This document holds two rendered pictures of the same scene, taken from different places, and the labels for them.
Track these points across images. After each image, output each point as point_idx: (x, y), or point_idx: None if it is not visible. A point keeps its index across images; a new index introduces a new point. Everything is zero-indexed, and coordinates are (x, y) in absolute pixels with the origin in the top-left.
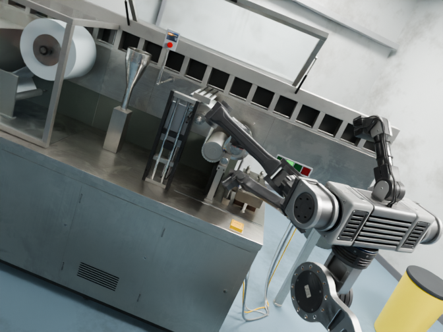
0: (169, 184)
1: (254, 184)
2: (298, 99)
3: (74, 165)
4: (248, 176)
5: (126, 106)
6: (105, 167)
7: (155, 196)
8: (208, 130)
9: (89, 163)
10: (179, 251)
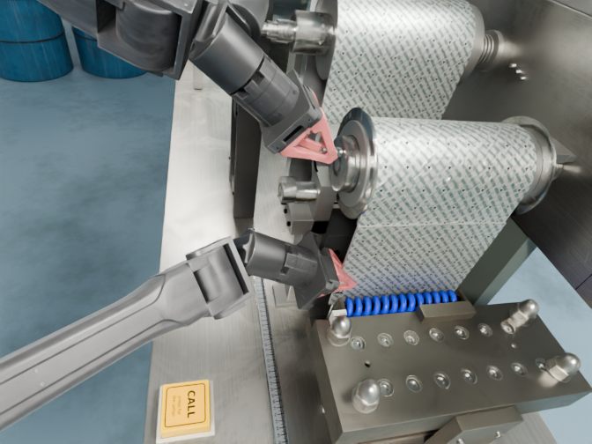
0: (233, 203)
1: (131, 295)
2: None
3: (177, 115)
4: (188, 262)
5: None
6: (215, 136)
7: (182, 210)
8: None
9: (204, 122)
10: None
